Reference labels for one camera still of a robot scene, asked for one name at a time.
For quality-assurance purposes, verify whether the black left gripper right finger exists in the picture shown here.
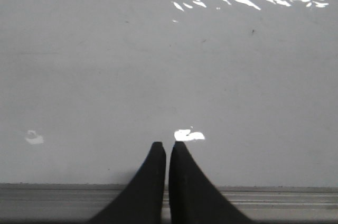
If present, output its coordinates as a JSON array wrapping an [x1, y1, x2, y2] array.
[[168, 142, 254, 223]]

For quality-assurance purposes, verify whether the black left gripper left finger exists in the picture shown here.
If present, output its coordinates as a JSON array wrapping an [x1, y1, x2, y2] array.
[[87, 142, 166, 223]]

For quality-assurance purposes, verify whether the white whiteboard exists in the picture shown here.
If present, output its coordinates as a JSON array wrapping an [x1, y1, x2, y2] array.
[[1, 0, 337, 187]]

